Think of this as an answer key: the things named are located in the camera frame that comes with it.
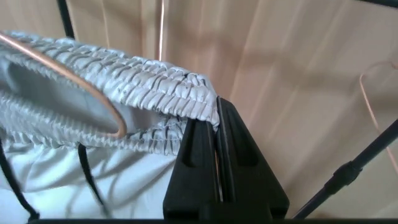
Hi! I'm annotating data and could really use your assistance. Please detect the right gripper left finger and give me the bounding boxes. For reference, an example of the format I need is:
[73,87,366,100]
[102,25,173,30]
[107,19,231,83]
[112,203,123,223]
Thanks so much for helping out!
[162,118,223,220]

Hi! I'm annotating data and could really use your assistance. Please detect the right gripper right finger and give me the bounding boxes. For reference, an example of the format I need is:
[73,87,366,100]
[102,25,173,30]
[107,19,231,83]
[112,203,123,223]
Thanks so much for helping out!
[215,96,290,220]

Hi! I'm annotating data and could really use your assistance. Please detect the pale grey shorts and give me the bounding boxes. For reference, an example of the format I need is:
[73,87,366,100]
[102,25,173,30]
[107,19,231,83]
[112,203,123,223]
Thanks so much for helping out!
[0,29,221,220]

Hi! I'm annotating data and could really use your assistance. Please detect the pink clothes hanger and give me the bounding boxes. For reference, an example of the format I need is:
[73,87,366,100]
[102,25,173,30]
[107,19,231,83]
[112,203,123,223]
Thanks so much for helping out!
[0,32,128,139]
[359,60,398,175]

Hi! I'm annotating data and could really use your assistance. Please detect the black clothes rack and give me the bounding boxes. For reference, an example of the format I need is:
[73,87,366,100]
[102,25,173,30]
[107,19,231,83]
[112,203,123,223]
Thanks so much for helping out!
[55,0,398,220]

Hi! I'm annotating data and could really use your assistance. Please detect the beige curtain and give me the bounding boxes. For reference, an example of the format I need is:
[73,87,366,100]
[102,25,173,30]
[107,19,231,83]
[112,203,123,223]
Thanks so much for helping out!
[0,0,398,220]

